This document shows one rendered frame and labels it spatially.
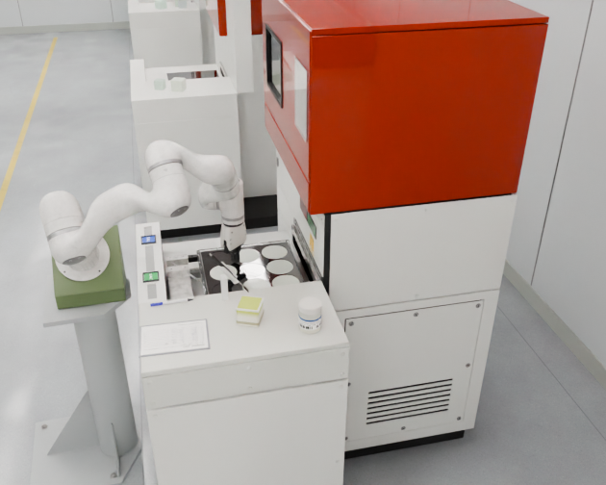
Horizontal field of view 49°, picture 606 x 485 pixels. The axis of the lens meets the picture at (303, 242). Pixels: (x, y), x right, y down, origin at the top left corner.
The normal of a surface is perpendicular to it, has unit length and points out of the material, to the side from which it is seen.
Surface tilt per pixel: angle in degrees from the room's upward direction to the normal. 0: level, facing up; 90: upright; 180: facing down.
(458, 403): 90
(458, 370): 90
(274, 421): 90
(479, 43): 90
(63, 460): 0
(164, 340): 0
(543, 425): 0
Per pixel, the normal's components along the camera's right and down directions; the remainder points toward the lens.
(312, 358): 0.22, 0.50
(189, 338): 0.00, -0.86
